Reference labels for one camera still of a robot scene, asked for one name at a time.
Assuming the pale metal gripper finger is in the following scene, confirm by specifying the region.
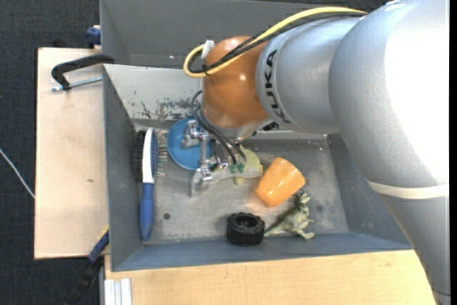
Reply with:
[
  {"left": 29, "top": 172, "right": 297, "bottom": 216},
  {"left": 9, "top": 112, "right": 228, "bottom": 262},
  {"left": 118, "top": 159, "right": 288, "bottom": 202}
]
[
  {"left": 189, "top": 163, "right": 219, "bottom": 198},
  {"left": 181, "top": 119, "right": 210, "bottom": 151}
]

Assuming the black toy tyre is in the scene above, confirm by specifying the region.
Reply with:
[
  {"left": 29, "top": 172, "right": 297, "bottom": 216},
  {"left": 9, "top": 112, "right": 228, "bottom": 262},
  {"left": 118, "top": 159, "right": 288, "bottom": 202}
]
[{"left": 226, "top": 211, "right": 266, "bottom": 247}]

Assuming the green toy dinosaur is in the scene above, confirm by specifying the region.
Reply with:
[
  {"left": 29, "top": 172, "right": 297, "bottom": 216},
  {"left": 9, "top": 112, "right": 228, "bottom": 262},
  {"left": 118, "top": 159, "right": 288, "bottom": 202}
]
[{"left": 263, "top": 191, "right": 316, "bottom": 241}]

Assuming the pale wood flat board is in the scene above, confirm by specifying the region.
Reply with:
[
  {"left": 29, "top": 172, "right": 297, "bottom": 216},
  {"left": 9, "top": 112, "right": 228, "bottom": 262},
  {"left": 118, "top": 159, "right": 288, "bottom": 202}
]
[{"left": 34, "top": 47, "right": 110, "bottom": 260}]

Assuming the orange plastic cup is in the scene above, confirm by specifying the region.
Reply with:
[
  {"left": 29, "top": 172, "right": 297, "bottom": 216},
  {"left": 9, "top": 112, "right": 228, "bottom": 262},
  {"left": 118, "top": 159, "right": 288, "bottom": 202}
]
[{"left": 254, "top": 156, "right": 306, "bottom": 209}]

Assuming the grey metal bin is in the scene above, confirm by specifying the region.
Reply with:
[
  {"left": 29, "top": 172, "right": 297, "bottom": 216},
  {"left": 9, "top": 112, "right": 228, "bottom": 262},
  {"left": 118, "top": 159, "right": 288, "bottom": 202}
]
[{"left": 99, "top": 0, "right": 412, "bottom": 273}]

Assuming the blue round disc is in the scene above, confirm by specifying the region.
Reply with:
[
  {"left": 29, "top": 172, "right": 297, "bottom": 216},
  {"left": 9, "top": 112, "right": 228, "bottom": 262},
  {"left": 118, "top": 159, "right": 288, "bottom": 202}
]
[{"left": 166, "top": 117, "right": 216, "bottom": 171}]

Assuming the blue and white hairbrush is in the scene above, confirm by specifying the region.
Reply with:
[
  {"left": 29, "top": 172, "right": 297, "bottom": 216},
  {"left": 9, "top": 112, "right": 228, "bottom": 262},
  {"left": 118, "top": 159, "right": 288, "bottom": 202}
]
[{"left": 132, "top": 127, "right": 170, "bottom": 242}]

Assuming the pale green lumpy object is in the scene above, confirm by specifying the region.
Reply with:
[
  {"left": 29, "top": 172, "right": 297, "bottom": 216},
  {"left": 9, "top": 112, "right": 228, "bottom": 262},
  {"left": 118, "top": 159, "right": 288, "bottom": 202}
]
[{"left": 233, "top": 144, "right": 264, "bottom": 186}]

